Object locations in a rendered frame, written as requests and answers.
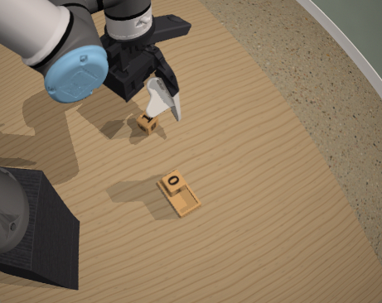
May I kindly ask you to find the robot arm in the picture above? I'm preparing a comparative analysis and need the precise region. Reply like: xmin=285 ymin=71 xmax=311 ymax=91
xmin=0 ymin=0 xmax=191 ymax=253

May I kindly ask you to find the tan wooden cube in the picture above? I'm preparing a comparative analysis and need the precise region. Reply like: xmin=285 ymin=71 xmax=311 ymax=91
xmin=136 ymin=110 xmax=158 ymax=135
xmin=162 ymin=170 xmax=186 ymax=197

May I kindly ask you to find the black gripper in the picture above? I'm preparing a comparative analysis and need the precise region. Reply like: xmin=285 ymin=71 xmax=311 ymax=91
xmin=100 ymin=15 xmax=181 ymax=122

